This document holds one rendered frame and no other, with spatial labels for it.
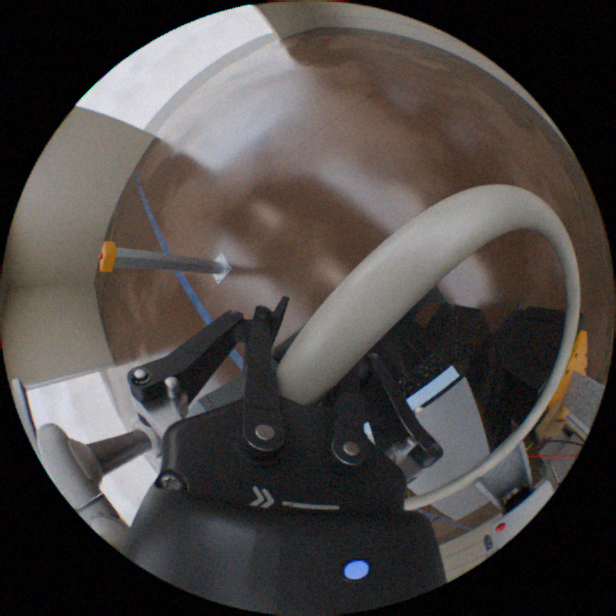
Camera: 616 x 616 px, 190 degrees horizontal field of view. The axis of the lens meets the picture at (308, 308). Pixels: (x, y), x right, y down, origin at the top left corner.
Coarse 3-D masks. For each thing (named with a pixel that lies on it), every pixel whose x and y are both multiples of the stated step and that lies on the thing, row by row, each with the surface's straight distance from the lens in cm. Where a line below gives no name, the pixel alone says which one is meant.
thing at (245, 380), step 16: (256, 320) 14; (256, 336) 12; (256, 352) 10; (256, 368) 8; (256, 384) 7; (272, 384) 8; (256, 400) 7; (272, 400) 7; (256, 416) 6; (272, 416) 6; (256, 432) 6; (272, 432) 6; (256, 448) 5; (272, 448) 5
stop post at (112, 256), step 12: (108, 252) 120; (120, 252) 126; (132, 252) 130; (144, 252) 135; (156, 252) 140; (108, 264) 123; (120, 264) 128; (132, 264) 130; (144, 264) 133; (156, 264) 137; (168, 264) 141; (180, 264) 146; (192, 264) 152; (204, 264) 162; (216, 264) 174; (228, 264) 175; (216, 276) 183
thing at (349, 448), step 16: (352, 368) 12; (352, 384) 11; (336, 400) 8; (352, 400) 9; (336, 416) 7; (352, 416) 8; (336, 432) 7; (352, 432) 7; (336, 448) 6; (352, 448) 6; (336, 464) 6; (352, 464) 6
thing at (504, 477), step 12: (516, 456) 60; (492, 468) 55; (504, 468) 60; (516, 468) 66; (528, 468) 62; (480, 480) 49; (492, 480) 61; (504, 480) 67; (516, 480) 75; (528, 480) 73; (492, 492) 64; (504, 492) 77; (504, 504) 92
